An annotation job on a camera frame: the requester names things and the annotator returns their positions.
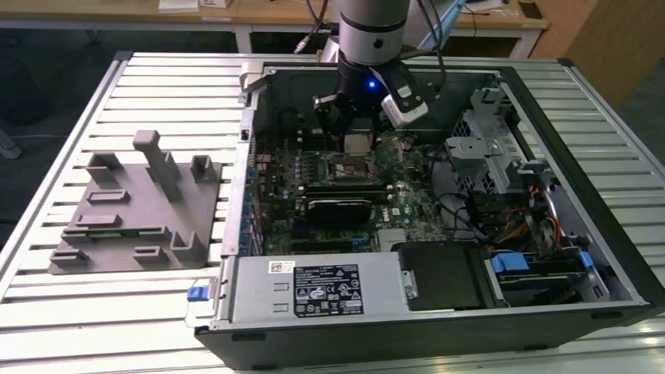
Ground silver metal drive cage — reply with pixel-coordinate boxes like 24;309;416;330
444;87;560;196

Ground black camera cable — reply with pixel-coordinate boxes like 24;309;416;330
413;0;449;97

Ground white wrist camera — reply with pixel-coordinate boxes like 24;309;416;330
379;83;431;128

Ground grey chair leg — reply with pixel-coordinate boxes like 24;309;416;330
0;128;22;159

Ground wooden cabinet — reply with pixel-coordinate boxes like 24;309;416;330
532;0;665;106

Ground black power supply label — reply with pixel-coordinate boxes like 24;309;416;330
294;263;366;316

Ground silver square CPU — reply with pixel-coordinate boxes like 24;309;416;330
344;132;375;156

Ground black expansion slot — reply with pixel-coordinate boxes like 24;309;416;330
291;239;363;252

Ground silver case latch handle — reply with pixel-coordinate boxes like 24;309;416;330
239;62;267;104

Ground black RAM slot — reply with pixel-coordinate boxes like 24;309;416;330
300;138;384;151
304;182;387;195
300;129;381;140
304;191;389;203

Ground blue disk carrier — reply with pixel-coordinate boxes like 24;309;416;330
488;251;597;309

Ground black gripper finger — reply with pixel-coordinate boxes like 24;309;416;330
311;91;348;153
366;108;395;151

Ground small silver heat sink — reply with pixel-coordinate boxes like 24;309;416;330
377;228;409;252

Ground black CPU socket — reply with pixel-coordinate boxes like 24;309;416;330
322;150;380;186

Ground black wire bundle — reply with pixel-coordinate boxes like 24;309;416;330
435;190;493;245

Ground yellow wire bundle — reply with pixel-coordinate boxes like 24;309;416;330
488;229;527;247

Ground small black graphics card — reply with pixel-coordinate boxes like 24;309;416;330
306;198;373;227

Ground black plastic shroud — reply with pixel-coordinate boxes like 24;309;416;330
392;241;495;312

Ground green motherboard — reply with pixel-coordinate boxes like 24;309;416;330
248;128;453;254

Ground grey parts rack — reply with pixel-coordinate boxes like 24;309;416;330
46;129;224;276

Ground silver power supply unit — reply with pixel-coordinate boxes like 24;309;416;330
228;252;412;324

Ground black open PC case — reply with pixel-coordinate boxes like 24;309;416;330
184;58;665;371

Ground metal socket cover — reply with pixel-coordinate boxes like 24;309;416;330
370;134;409;175

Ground hanging cable silver plug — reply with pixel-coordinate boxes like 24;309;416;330
292;0;332;55

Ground orange flat wire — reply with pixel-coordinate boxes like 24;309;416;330
549;216;567;250

